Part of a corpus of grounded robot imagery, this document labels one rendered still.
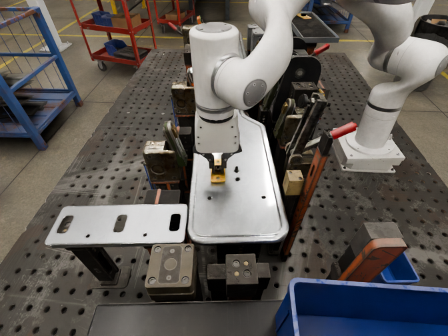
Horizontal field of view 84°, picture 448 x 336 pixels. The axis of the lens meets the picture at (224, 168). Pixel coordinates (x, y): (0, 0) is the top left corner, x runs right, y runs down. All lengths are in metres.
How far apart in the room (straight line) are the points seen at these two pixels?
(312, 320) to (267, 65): 0.40
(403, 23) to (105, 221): 0.89
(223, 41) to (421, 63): 0.72
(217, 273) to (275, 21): 0.44
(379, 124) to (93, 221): 1.03
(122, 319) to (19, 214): 1.88
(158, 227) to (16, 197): 1.94
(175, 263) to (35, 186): 2.06
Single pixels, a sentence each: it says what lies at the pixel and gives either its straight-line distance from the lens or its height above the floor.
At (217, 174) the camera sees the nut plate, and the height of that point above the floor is 1.01.
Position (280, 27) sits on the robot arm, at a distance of 0.44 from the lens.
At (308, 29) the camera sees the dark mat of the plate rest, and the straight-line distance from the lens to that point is 1.19.
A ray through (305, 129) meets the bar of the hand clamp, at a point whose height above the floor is 1.15.
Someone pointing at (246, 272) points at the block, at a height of 1.07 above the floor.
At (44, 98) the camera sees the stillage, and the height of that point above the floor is 0.17.
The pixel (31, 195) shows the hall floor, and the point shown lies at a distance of 2.38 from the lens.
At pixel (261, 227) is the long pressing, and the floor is 1.00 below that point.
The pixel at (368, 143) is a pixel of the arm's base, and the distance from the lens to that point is 1.20.
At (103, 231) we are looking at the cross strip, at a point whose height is 1.00.
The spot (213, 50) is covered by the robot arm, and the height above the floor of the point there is 1.32.
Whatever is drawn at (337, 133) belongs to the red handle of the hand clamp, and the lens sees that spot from 0.63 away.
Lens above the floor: 1.47
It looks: 45 degrees down
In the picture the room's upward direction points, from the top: straight up
